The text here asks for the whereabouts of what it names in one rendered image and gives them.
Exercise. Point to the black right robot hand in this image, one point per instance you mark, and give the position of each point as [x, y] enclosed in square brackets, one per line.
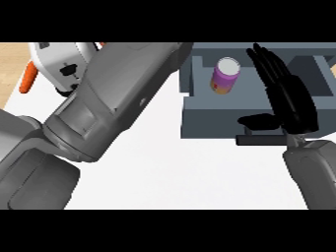
[292, 101]

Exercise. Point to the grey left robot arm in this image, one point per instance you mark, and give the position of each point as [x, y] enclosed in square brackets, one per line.
[103, 95]

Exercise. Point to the blue-grey open drawer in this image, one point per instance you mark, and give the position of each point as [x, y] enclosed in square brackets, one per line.
[252, 88]

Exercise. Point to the purple can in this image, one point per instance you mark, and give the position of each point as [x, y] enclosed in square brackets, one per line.
[224, 78]

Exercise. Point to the blue-grey drawer front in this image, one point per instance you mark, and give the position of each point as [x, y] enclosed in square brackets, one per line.
[209, 118]

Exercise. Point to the orange carrot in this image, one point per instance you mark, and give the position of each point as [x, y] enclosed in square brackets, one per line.
[29, 78]

